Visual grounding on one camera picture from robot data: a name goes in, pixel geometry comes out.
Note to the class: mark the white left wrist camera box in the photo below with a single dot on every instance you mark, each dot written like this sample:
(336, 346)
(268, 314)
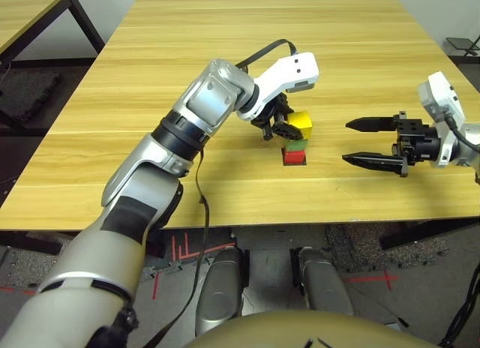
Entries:
(292, 68)

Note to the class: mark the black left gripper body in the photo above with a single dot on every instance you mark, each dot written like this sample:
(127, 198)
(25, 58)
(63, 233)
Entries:
(275, 111)

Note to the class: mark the speckled rubber floor mat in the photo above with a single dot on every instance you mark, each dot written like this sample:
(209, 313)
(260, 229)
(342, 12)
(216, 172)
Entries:
(390, 246)
(26, 261)

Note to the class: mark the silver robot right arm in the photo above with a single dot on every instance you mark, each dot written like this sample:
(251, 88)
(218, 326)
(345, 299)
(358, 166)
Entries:
(468, 130)

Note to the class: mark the wooden side table black frame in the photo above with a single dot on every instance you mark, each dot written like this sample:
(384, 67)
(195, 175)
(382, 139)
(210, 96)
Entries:
(26, 8)

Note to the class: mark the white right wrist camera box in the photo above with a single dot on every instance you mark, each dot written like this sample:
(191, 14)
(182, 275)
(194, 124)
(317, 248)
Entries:
(438, 91)

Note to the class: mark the black foam pad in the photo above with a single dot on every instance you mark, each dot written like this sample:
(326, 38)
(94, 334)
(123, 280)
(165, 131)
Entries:
(26, 93)

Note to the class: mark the black square mat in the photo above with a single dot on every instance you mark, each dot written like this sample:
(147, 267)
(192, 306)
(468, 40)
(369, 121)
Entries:
(306, 161)

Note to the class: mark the green wooden block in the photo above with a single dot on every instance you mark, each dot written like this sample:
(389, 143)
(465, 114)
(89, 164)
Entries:
(298, 144)

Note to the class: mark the yellow wooden block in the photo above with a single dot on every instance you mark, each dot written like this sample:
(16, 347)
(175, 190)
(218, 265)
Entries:
(301, 122)

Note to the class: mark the grey robot left leg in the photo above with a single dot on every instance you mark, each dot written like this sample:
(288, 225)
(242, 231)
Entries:
(219, 288)

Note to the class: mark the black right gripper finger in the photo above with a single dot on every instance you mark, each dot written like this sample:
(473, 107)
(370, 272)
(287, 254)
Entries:
(375, 124)
(378, 163)

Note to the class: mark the black folding stool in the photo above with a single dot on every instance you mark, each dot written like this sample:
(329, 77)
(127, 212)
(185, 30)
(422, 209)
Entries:
(464, 45)

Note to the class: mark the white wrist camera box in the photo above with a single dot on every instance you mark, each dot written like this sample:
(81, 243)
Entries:
(292, 68)
(438, 91)

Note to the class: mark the red wooden block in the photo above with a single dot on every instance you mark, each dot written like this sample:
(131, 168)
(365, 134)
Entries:
(294, 157)

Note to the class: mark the grey robot right leg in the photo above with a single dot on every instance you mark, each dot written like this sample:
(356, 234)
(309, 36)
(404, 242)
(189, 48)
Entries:
(324, 284)

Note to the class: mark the beige robot torso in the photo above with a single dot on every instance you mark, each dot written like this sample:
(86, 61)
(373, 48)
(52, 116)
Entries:
(300, 331)

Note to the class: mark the black table frame beam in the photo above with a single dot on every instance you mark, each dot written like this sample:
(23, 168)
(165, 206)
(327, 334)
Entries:
(423, 237)
(30, 242)

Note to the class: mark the grey robot leg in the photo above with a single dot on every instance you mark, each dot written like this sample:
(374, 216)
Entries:
(219, 288)
(324, 284)

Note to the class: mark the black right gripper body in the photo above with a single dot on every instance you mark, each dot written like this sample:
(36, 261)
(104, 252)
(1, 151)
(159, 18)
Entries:
(416, 141)

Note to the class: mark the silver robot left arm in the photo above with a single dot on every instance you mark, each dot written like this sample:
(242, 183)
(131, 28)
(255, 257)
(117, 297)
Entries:
(210, 100)

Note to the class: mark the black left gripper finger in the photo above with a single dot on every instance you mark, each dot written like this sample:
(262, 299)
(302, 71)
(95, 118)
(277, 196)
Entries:
(288, 131)

